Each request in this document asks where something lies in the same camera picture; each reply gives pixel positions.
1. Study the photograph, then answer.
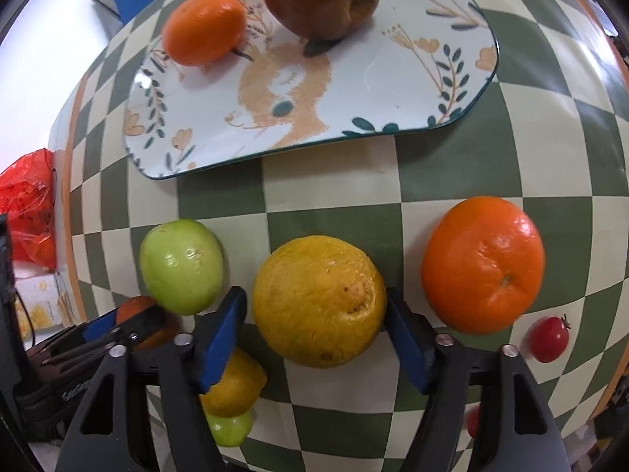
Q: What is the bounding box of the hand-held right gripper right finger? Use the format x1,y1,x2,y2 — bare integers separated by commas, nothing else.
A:
383,288,573,472

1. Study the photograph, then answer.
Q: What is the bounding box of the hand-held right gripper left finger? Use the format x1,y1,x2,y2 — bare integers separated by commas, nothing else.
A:
55,285,249,472

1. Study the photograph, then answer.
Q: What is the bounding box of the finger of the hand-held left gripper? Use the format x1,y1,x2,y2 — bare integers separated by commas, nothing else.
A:
46,305,168,372
27,307,123,360

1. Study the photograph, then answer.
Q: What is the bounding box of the dark reddish orange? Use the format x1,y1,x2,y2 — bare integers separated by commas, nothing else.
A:
118,296,180,352

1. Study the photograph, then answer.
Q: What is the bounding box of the small yellow orange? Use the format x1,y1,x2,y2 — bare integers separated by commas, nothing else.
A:
199,347,269,418

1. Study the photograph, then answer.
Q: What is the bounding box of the green apple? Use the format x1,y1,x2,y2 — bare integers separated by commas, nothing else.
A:
140,219,226,316
205,409,254,448

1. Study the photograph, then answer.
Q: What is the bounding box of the large yellow orange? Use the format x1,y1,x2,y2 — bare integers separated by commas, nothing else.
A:
252,236,388,369

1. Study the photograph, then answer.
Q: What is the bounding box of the red cherry tomato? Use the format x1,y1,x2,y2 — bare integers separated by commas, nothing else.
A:
528,315,572,363
464,403,481,439

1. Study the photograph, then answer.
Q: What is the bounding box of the large orange mandarin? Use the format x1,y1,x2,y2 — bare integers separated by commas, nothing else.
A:
421,195,546,335

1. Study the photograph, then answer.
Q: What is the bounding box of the floral ceramic plate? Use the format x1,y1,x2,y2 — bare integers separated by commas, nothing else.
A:
123,0,502,181

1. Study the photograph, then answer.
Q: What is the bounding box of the yellow snack box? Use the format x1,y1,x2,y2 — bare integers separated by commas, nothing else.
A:
14,271,79,335

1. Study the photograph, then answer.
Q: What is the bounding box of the red plastic bag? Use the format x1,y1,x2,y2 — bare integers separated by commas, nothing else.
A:
0,148,57,272

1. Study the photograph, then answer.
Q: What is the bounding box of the green checkered tablecloth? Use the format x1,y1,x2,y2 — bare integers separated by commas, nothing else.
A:
51,0,629,472

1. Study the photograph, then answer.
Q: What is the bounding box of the small orange tangerine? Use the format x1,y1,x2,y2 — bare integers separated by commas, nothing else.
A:
161,0,247,66

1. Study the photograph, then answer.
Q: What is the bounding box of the red-brown apple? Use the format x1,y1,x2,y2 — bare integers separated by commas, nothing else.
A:
262,0,383,40

